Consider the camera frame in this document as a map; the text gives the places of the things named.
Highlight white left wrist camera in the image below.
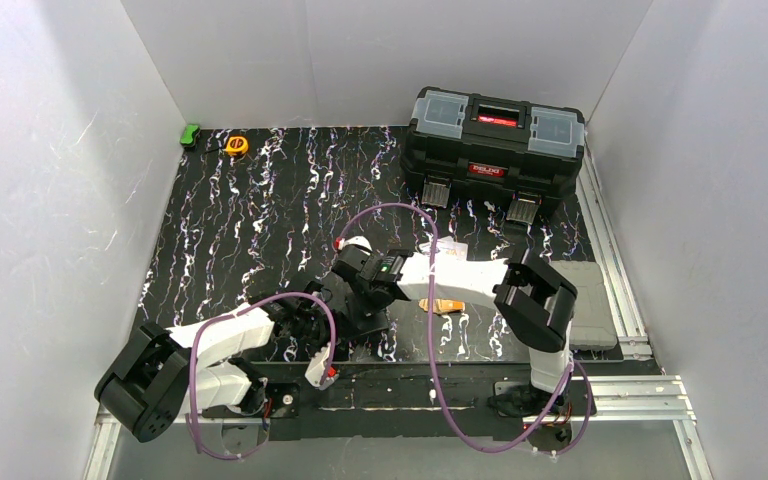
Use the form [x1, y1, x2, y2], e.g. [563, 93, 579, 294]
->
[305, 344, 339, 390]

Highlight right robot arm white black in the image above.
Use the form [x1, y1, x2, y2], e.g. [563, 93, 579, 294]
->
[332, 237, 578, 393]

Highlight yellow tape measure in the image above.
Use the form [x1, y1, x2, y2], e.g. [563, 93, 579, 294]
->
[224, 135, 249, 157]

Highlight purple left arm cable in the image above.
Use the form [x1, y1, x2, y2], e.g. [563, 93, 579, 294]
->
[185, 291, 339, 462]

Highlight aluminium frame rail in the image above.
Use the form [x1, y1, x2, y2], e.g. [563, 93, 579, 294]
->
[576, 151, 649, 344]

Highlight green small object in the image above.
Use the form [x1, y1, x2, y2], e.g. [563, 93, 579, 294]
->
[179, 124, 201, 150]

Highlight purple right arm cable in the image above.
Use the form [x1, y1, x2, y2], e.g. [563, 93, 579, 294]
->
[334, 202, 594, 457]

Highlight white card on table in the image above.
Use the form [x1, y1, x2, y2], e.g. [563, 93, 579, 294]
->
[418, 236, 468, 261]

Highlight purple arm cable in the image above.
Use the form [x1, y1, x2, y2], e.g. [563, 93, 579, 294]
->
[185, 291, 339, 462]
[334, 202, 594, 457]

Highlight black toolbox with red handle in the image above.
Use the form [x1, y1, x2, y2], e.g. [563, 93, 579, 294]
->
[400, 86, 586, 225]

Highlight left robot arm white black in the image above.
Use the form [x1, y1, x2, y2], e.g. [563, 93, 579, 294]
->
[93, 292, 337, 443]

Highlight orange object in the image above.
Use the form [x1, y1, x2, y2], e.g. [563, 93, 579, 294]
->
[418, 298, 466, 315]

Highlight grey foam pad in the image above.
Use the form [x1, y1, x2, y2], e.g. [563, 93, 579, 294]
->
[551, 260, 618, 351]

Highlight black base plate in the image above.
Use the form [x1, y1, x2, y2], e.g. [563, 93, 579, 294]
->
[201, 360, 574, 444]

